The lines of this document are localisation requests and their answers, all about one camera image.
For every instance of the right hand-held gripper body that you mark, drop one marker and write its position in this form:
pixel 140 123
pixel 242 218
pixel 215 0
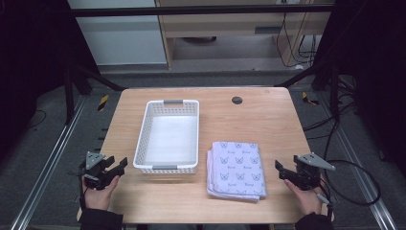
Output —
pixel 307 174

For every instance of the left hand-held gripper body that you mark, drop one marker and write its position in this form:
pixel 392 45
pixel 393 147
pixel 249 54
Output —
pixel 94 166

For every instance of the lilac butterfly-print cloth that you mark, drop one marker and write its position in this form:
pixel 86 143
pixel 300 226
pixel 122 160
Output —
pixel 236 169

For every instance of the white plastic basket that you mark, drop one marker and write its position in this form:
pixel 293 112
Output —
pixel 168 140

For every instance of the person's right hand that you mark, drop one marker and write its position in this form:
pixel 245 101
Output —
pixel 304 198

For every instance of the person's left hand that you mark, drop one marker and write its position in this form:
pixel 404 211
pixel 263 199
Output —
pixel 99 196

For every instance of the yellow-black tape strip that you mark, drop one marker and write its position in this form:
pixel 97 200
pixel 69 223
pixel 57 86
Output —
pixel 309 99
pixel 102 102

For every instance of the black metal stand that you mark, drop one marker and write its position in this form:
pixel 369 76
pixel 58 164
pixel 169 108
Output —
pixel 68 96
pixel 333 92

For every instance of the white cabinet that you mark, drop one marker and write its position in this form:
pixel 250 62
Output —
pixel 121 41

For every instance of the black curtain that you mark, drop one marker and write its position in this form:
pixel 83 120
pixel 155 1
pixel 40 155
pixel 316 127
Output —
pixel 373 70
pixel 32 64

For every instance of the light wooden desk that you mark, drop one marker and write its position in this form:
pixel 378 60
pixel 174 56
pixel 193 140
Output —
pixel 223 27

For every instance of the black horizontal bar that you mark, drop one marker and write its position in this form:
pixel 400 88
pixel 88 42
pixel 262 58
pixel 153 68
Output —
pixel 198 10

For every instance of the metal floor rail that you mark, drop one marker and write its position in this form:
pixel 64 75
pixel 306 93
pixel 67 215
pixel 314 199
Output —
pixel 360 169
pixel 48 163

